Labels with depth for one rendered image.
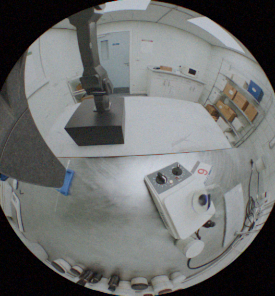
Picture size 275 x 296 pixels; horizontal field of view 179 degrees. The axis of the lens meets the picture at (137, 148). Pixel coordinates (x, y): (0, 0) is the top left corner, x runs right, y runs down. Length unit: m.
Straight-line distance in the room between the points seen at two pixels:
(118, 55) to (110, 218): 2.96
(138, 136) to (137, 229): 0.33
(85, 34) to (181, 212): 0.45
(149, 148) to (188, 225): 0.28
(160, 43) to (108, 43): 1.36
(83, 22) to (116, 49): 2.64
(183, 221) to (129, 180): 0.19
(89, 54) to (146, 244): 0.53
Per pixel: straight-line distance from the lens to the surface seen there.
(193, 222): 0.24
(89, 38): 0.27
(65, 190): 0.37
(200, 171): 0.36
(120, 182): 0.29
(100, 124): 0.28
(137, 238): 0.31
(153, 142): 0.35
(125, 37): 2.93
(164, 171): 0.27
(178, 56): 3.19
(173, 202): 0.21
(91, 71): 0.28
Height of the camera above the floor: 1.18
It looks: 58 degrees down
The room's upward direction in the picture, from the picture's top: 3 degrees clockwise
